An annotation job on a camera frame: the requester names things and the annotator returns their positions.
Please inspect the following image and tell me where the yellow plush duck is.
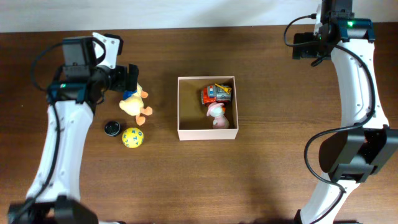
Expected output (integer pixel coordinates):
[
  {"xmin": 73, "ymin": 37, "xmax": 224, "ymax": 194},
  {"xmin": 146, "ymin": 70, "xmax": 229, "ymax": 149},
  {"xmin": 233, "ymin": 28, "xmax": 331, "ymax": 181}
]
[{"xmin": 119, "ymin": 84, "xmax": 153, "ymax": 126}]

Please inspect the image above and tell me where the pink hat duck figurine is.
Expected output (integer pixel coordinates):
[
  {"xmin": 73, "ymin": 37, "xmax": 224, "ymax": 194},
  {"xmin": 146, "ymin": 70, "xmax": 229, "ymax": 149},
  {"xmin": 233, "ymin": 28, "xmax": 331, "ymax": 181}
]
[{"xmin": 206, "ymin": 102, "xmax": 229, "ymax": 129}]

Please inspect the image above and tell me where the red grey toy truck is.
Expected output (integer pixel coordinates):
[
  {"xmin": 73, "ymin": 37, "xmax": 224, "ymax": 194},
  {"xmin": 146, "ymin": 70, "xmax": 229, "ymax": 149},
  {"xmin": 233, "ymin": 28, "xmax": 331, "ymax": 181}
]
[{"xmin": 201, "ymin": 83, "xmax": 233, "ymax": 106}]

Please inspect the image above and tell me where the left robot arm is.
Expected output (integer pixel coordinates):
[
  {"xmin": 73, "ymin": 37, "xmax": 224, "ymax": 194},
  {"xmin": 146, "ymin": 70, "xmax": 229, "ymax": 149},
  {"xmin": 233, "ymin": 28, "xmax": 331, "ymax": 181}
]
[{"xmin": 7, "ymin": 32, "xmax": 139, "ymax": 224}]

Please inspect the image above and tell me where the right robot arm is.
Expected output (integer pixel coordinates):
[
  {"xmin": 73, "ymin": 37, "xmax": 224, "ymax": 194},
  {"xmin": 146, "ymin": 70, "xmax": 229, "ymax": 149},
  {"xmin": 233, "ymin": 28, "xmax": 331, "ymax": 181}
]
[{"xmin": 291, "ymin": 0, "xmax": 397, "ymax": 223}]

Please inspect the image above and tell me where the black round cap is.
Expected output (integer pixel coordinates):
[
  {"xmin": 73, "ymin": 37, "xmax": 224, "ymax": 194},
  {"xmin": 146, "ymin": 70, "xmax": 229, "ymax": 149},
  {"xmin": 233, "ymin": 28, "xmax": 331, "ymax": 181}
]
[{"xmin": 104, "ymin": 121, "xmax": 121, "ymax": 137}]

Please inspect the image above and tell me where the yellow letter ball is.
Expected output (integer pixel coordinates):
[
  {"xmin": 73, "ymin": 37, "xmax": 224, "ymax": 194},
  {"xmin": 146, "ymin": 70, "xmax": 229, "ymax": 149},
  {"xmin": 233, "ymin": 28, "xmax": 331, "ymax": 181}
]
[{"xmin": 122, "ymin": 128, "xmax": 144, "ymax": 149}]

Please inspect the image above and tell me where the pink open cardboard box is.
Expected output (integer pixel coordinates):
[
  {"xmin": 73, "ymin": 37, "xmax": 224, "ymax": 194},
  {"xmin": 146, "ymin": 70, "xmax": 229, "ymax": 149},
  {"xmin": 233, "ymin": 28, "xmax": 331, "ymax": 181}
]
[{"xmin": 177, "ymin": 76, "xmax": 239, "ymax": 141}]

